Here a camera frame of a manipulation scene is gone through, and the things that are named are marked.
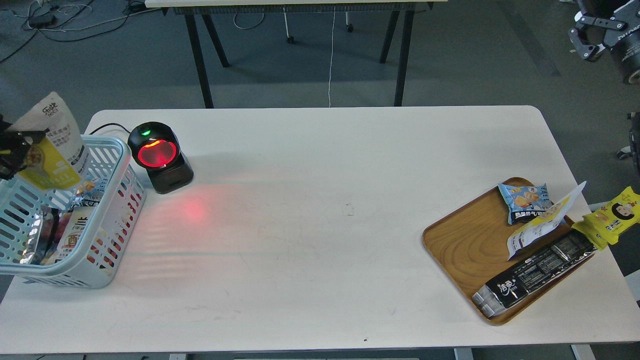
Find white hanging cable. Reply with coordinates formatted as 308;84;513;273
327;10;336;108

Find white yellow snack pouch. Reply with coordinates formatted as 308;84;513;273
507;181;587;260

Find blue snack packet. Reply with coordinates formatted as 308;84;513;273
497;183;553;226

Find snack packs inside basket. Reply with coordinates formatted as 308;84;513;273
17;177;109;265

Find yellow grey snack pouch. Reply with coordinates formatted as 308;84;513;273
8;91;90;191

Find black barcode scanner red window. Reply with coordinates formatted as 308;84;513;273
127;121;194;194

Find yellow cartoon snack bag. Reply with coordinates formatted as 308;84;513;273
571;186;640;251

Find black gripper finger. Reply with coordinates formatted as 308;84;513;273
0;116;49;180

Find long black cookie package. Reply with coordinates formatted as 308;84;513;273
471;229;597;318

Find black scanner cable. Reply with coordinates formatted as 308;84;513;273
89;122;132;136

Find wooden tray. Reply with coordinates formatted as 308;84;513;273
422;186;597;325

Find light blue plastic basket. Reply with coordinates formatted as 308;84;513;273
0;136;147;289

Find floor cables and adapter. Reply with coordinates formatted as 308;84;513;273
0;0;161;63

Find black background table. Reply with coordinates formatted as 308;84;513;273
145;0;448;109

